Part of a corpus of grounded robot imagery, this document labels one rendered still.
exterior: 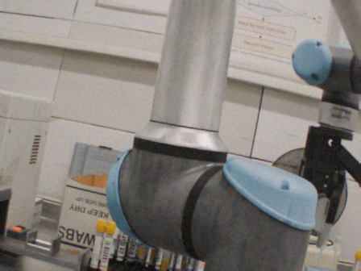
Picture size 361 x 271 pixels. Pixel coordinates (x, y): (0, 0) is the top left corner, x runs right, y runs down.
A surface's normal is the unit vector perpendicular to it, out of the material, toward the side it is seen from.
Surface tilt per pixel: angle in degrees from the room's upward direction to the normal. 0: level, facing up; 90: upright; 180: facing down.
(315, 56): 90
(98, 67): 90
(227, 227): 90
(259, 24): 95
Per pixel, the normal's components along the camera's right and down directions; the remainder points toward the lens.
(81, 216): -0.11, -0.02
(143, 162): -0.70, -0.06
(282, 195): 0.11, 0.02
